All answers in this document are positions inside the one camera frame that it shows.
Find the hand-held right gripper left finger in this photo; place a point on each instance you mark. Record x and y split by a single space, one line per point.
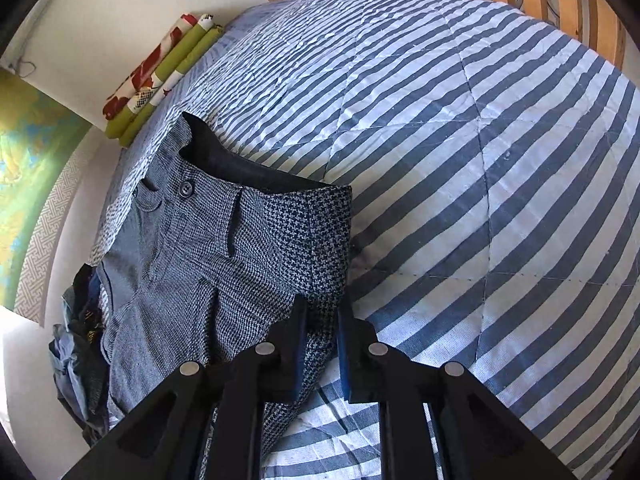
292 355

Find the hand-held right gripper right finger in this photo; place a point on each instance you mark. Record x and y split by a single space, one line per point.
346 355

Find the grey houndstooth pants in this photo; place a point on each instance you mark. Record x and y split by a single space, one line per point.
210 240

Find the black gold patterned garment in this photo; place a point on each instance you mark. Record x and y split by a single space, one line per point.
90 322

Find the blue white striped bedspread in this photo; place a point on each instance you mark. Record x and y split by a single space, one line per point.
475 185

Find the pile of dark clothes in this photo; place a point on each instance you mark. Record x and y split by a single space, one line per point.
70 360

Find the red floral folded blanket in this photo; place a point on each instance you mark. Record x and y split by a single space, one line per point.
145 70

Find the landscape wall poster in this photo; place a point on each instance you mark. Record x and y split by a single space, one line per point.
30 185

